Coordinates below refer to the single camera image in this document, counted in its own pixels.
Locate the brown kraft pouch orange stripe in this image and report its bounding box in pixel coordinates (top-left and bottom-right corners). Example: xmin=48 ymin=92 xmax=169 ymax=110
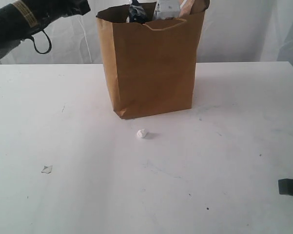
xmin=178 ymin=0 xmax=210 ymax=18

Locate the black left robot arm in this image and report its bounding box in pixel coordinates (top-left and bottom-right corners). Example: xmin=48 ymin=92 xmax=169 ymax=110
xmin=0 ymin=0 xmax=91 ymax=59

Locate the small white figurine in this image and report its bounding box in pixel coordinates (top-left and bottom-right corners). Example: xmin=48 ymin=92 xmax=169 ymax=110
xmin=136 ymin=129 xmax=148 ymax=138

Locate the spaghetti packet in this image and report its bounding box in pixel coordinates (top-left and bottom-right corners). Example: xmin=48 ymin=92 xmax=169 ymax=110
xmin=127 ymin=0 xmax=149 ymax=24

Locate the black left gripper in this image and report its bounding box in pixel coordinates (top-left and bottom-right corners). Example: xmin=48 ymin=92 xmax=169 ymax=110
xmin=34 ymin=0 xmax=91 ymax=27

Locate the torn plastic scrap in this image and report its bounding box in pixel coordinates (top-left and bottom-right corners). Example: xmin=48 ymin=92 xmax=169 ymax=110
xmin=41 ymin=165 xmax=53 ymax=174

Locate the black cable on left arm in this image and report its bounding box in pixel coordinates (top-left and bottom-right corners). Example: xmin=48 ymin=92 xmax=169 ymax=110
xmin=30 ymin=30 xmax=52 ymax=55

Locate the white backdrop curtain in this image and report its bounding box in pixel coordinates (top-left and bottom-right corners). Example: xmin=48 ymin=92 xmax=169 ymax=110
xmin=0 ymin=0 xmax=293 ymax=64

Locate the brown paper bag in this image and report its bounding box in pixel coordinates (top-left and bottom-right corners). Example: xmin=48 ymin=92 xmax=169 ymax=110
xmin=97 ymin=5 xmax=206 ymax=119

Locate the white blue milk carton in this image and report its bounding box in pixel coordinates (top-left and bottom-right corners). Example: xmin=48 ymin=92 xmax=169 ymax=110
xmin=153 ymin=0 xmax=180 ymax=20

